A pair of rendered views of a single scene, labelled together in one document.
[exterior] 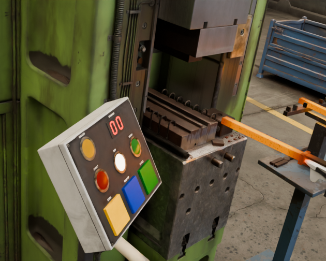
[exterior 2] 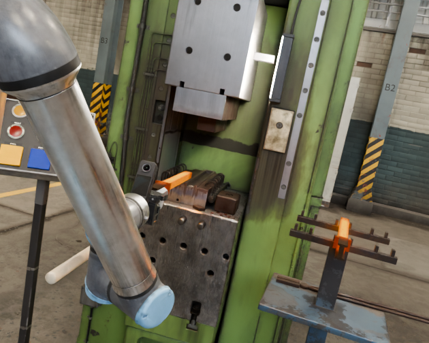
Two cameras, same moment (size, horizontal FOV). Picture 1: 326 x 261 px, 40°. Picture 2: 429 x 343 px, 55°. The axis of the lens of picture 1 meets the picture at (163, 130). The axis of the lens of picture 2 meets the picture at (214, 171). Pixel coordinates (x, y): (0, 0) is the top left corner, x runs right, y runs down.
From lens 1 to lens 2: 1.73 m
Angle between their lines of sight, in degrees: 56
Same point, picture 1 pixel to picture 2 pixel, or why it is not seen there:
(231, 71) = (272, 167)
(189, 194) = (152, 240)
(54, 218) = not seen: hidden behind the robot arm
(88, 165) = (11, 118)
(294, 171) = (289, 292)
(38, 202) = not seen: hidden behind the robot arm
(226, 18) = (208, 84)
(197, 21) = (172, 78)
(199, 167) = (164, 216)
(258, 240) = not seen: outside the picture
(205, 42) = (183, 100)
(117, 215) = (8, 154)
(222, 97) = (260, 192)
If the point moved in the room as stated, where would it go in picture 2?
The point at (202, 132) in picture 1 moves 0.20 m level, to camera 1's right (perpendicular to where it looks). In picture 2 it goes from (186, 190) to (210, 206)
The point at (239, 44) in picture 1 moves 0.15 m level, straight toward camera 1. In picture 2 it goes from (276, 137) to (244, 132)
